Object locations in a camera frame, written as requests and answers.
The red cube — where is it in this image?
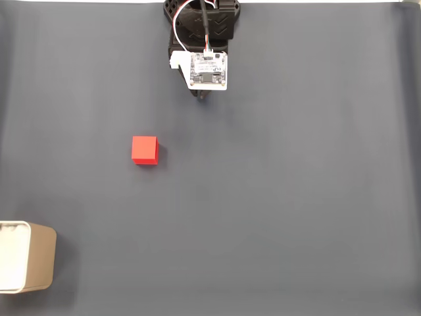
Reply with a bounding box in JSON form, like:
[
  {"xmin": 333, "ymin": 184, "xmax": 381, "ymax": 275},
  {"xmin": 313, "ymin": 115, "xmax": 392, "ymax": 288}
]
[{"xmin": 131, "ymin": 136, "xmax": 160, "ymax": 165}]

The beige plastic box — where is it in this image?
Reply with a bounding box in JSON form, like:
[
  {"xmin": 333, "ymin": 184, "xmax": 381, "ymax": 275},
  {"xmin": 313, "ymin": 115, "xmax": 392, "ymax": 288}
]
[{"xmin": 0, "ymin": 220, "xmax": 57, "ymax": 294}]

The grey table mat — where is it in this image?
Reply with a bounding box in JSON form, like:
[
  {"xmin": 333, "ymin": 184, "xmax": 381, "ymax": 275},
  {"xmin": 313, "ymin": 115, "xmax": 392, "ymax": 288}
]
[{"xmin": 0, "ymin": 2, "xmax": 421, "ymax": 316}]

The white camera board mount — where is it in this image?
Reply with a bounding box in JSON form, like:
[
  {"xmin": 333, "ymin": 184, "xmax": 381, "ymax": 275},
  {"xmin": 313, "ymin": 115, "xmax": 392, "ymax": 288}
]
[{"xmin": 168, "ymin": 50, "xmax": 228, "ymax": 92}]

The black camera cable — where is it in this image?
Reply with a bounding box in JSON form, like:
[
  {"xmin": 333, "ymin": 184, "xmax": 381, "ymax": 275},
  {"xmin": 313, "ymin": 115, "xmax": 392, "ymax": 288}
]
[{"xmin": 198, "ymin": 0, "xmax": 212, "ymax": 51}]

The red white black servo wire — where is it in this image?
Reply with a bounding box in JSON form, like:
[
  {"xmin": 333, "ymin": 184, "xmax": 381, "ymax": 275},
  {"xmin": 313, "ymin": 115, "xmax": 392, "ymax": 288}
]
[{"xmin": 172, "ymin": 0, "xmax": 220, "ymax": 53}]

